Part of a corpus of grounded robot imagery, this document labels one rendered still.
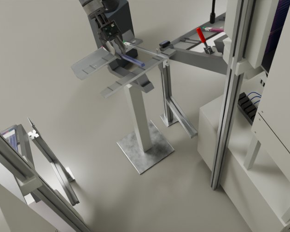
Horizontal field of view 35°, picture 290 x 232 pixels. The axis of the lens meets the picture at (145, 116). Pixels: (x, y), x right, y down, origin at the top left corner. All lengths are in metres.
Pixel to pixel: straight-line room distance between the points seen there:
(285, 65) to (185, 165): 1.56
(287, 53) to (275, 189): 0.96
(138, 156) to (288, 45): 1.70
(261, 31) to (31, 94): 2.07
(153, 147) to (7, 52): 1.23
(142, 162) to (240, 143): 0.80
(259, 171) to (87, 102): 1.30
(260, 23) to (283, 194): 1.01
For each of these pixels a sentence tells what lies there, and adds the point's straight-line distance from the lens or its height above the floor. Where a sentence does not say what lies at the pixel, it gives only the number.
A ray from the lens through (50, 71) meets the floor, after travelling 3.13.
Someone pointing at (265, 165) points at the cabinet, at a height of 0.62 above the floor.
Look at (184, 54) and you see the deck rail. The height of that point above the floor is 0.91.
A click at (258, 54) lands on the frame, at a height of 1.47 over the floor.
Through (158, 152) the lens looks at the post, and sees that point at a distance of 2.75.
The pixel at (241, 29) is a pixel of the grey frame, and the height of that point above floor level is 1.54.
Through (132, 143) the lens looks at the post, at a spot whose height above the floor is 0.01.
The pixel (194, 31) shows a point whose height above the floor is 0.73.
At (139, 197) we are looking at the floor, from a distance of 2.68.
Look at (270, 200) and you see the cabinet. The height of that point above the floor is 0.62.
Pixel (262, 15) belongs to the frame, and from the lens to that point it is 1.21.
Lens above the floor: 2.58
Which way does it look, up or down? 65 degrees down
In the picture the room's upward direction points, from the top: 11 degrees counter-clockwise
